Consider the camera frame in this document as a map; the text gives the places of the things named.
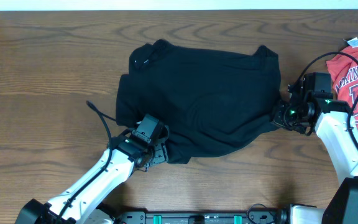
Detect black polo shirt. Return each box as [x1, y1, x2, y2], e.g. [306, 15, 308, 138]
[116, 39, 281, 164]

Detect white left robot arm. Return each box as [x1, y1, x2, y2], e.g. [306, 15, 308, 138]
[15, 136, 168, 223]

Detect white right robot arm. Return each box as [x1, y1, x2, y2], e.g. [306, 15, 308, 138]
[272, 98, 358, 223]

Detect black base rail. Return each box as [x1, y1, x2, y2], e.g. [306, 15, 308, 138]
[114, 210, 276, 224]

